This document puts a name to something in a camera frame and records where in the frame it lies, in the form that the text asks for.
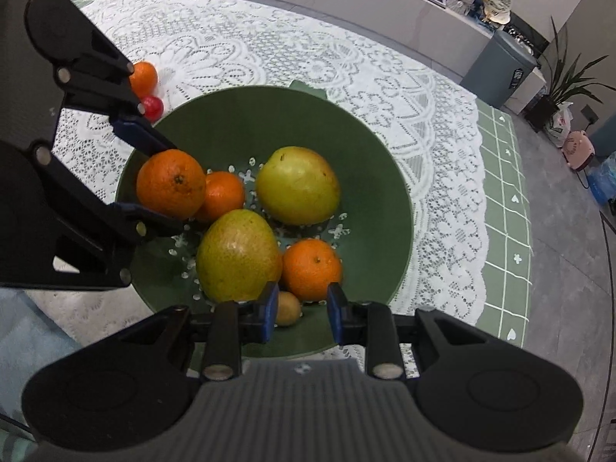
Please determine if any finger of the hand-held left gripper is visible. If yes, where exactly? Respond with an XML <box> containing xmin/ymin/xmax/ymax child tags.
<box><xmin>54</xmin><ymin>28</ymin><xmax>180</xmax><ymax>157</ymax></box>
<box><xmin>29</xmin><ymin>141</ymin><xmax>192</xmax><ymax>291</ymax></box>

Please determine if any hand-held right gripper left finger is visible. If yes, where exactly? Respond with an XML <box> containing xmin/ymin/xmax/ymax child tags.
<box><xmin>113</xmin><ymin>281</ymin><xmax>280</xmax><ymax>379</ymax></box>

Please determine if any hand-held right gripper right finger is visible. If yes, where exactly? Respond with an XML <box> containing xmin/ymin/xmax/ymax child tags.
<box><xmin>326</xmin><ymin>283</ymin><xmax>501</xmax><ymax>379</ymax></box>

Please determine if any small brown kiwi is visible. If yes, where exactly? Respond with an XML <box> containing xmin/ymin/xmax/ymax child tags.
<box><xmin>274</xmin><ymin>291</ymin><xmax>304</xmax><ymax>327</ymax></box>

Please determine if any orange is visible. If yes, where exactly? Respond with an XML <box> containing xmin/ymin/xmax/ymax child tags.
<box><xmin>129</xmin><ymin>60</ymin><xmax>159</xmax><ymax>98</ymax></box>
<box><xmin>195</xmin><ymin>171</ymin><xmax>246</xmax><ymax>223</ymax></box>
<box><xmin>281</xmin><ymin>238</ymin><xmax>343</xmax><ymax>303</ymax></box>
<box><xmin>136</xmin><ymin>149</ymin><xmax>208</xmax><ymax>219</ymax></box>

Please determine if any reddish green mango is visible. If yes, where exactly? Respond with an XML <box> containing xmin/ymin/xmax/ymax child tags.
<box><xmin>196</xmin><ymin>209</ymin><xmax>283</xmax><ymax>304</ymax></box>

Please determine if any green colander bowl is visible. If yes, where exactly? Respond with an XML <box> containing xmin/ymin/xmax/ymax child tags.
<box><xmin>114</xmin><ymin>79</ymin><xmax>413</xmax><ymax>360</ymax></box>

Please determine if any yellow-green mango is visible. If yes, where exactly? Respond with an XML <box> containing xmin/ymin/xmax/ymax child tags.
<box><xmin>255</xmin><ymin>146</ymin><xmax>341</xmax><ymax>227</ymax></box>

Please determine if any small red apple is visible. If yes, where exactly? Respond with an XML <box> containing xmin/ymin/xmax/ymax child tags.
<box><xmin>139</xmin><ymin>95</ymin><xmax>164</xmax><ymax>123</ymax></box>

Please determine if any white cloth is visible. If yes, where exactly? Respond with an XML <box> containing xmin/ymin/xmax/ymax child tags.
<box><xmin>0</xmin><ymin>289</ymin><xmax>84</xmax><ymax>364</ymax></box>

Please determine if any white lace tablecloth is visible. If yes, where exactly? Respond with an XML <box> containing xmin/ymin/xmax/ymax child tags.
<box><xmin>19</xmin><ymin>0</ymin><xmax>488</xmax><ymax>378</ymax></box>

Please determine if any teal striped cloth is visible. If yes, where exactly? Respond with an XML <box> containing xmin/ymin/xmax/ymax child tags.
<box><xmin>0</xmin><ymin>426</ymin><xmax>42</xmax><ymax>462</ymax></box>

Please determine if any white tv cabinet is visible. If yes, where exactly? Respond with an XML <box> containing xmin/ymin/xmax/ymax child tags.
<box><xmin>36</xmin><ymin>0</ymin><xmax>549</xmax><ymax>112</ymax></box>

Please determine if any potted long-leaf plant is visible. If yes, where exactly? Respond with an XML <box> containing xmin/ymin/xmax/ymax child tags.
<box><xmin>522</xmin><ymin>17</ymin><xmax>616</xmax><ymax>134</ymax></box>

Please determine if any white plastic bag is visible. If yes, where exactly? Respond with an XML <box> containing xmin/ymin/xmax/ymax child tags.
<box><xmin>544</xmin><ymin>102</ymin><xmax>576</xmax><ymax>148</ymax></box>

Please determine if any grey trash bin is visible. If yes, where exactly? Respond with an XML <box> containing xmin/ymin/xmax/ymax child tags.
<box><xmin>461</xmin><ymin>29</ymin><xmax>538</xmax><ymax>109</ymax></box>

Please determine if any pink heater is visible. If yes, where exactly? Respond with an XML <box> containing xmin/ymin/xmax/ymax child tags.
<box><xmin>562</xmin><ymin>130</ymin><xmax>598</xmax><ymax>172</ymax></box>

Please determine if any blue water bottle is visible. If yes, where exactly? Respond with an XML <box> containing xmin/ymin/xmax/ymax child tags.
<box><xmin>587</xmin><ymin>151</ymin><xmax>616</xmax><ymax>206</ymax></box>

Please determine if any white hat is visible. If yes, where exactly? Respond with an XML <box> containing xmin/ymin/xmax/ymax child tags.
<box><xmin>481</xmin><ymin>0</ymin><xmax>514</xmax><ymax>26</ymax></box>

